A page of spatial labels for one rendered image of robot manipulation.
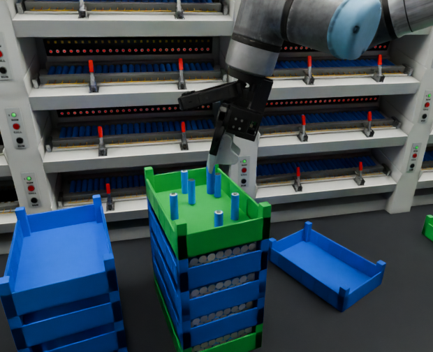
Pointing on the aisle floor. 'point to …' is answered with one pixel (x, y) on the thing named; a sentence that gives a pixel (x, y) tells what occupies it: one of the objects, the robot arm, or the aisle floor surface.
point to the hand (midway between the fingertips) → (209, 164)
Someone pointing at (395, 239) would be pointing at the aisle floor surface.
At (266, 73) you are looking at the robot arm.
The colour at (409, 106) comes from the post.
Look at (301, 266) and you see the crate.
